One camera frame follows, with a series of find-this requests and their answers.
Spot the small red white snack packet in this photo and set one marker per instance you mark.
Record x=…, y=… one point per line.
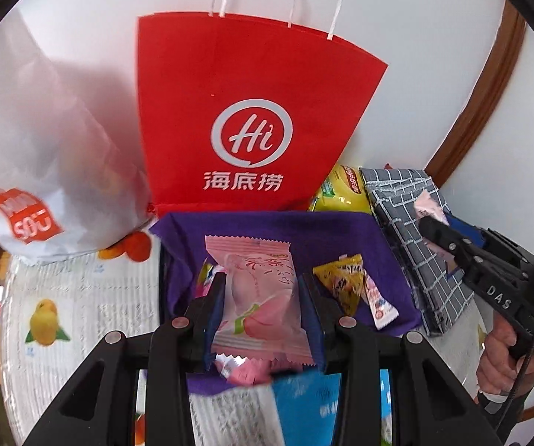
x=378, y=306

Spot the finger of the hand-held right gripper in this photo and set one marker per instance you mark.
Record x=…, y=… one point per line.
x=474, y=237
x=443, y=237

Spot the yellow triangular snack packet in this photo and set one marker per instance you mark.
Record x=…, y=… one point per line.
x=341, y=278

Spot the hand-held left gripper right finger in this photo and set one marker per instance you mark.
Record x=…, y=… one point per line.
x=316, y=334

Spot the grey checked cloth bag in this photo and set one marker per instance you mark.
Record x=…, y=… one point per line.
x=390, y=195

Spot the fruit print tablecloth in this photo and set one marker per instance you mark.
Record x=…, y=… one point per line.
x=99, y=297

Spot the panda print snack packet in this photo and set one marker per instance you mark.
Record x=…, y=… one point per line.
x=243, y=371

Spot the person's right hand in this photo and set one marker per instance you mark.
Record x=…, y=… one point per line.
x=497, y=362

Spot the pale pink snack packet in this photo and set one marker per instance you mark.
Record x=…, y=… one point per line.
x=427, y=204

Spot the red paper bag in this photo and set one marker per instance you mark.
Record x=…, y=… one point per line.
x=257, y=79

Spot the pink peach print snack packet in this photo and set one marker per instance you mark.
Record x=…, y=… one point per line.
x=257, y=297

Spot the white plastic shopping bag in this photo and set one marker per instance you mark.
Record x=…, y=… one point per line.
x=39, y=148

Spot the yellow chips bag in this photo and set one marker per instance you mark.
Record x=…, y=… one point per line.
x=341, y=190

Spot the blue tissue pack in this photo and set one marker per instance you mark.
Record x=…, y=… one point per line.
x=304, y=409

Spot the purple cloth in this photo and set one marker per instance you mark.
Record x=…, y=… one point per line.
x=257, y=227

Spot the brown wooden door frame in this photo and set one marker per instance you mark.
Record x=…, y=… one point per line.
x=481, y=97

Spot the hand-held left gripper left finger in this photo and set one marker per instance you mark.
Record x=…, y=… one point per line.
x=206, y=334

